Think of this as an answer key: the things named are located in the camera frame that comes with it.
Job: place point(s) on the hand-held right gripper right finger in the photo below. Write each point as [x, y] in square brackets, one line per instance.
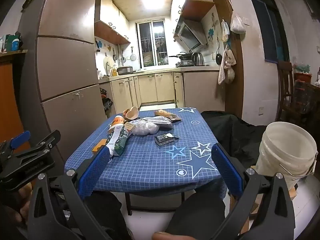
[227, 171]

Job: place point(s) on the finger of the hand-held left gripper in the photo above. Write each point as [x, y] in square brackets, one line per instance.
[43, 146]
[21, 137]

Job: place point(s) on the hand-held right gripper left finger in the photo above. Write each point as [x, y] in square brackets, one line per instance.
[95, 166]

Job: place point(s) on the orange and white snack bag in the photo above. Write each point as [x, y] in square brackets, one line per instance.
[117, 122]

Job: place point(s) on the white plastic bucket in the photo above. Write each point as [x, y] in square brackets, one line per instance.
[282, 152]

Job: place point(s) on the clear plastic bag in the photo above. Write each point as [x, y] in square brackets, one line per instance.
[145, 129]
[225, 31]

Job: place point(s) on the brown bread packet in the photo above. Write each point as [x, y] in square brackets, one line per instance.
[167, 115]

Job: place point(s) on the black trash bag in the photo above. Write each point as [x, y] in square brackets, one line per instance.
[103, 92]
[107, 105]

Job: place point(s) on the person's left hand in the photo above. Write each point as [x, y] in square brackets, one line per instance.
[23, 205]

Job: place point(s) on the person's right hand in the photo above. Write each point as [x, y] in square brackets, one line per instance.
[162, 236]

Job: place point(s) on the green and white snack bag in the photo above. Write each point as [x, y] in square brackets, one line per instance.
[117, 141]

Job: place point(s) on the dark jacket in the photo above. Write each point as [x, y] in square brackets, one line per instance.
[237, 135]

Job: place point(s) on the person's right leg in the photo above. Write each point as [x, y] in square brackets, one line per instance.
[200, 212]

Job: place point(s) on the blue star printed tablecloth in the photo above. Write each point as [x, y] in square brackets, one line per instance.
[155, 160]

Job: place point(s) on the brown paper bowl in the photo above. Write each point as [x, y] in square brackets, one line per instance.
[131, 112]

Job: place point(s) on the cardboard box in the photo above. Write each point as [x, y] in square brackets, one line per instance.
[292, 193]

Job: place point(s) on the small black box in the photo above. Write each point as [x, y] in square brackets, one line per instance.
[163, 139]

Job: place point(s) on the short silver wrapper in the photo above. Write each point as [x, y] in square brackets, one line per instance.
[156, 118]

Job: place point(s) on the long silver wrapper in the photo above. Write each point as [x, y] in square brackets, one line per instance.
[161, 123]

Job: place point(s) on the beige refrigerator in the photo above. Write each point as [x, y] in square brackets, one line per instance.
[65, 55]

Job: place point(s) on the teal box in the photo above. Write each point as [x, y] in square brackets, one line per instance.
[12, 43]

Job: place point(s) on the beige kitchen base cabinets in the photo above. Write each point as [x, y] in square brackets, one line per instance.
[150, 87]

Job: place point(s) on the yellow oil bottle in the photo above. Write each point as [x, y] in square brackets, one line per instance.
[114, 71]

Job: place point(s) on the pink hanging towel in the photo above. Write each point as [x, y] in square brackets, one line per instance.
[222, 72]

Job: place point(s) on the grey cooking pot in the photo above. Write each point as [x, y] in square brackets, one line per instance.
[125, 70]

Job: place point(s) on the wooden chair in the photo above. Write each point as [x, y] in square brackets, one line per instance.
[287, 90]

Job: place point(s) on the round white cutting board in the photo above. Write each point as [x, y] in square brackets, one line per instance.
[108, 62]

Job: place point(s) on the dark wooden side table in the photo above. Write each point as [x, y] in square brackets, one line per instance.
[307, 100]

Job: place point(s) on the small hanging black ladle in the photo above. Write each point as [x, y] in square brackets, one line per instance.
[115, 56]

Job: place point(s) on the hanging metal strainer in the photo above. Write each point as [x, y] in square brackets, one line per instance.
[133, 56]
[123, 58]

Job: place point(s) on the small black hanging pan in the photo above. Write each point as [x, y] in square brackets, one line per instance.
[218, 56]

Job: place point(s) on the gas stove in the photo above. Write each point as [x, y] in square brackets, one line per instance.
[183, 63]

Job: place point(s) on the steel kettle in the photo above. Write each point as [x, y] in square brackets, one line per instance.
[197, 58]

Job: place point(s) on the red basket with greens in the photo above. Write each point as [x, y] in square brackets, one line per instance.
[302, 71]

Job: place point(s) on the black wok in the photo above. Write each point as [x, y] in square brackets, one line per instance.
[181, 55]

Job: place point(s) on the barred kitchen window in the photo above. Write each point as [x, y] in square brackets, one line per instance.
[152, 43]

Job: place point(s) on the clear hanging plastic bag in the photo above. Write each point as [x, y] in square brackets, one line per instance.
[225, 31]

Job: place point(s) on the range hood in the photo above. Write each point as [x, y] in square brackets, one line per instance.
[190, 33]

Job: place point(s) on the white hanging plastic bag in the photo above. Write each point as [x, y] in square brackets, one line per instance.
[237, 23]

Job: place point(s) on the dark doorway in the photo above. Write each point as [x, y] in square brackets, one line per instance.
[270, 22]

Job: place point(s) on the white wall socket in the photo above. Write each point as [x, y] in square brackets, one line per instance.
[260, 110]

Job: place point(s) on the brown door frame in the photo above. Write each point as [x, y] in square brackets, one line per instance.
[235, 55]

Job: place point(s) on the flower wall poster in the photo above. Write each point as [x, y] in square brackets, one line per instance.
[211, 27]

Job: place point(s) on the wall cabinet with wooden underside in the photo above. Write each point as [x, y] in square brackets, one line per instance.
[110, 12]

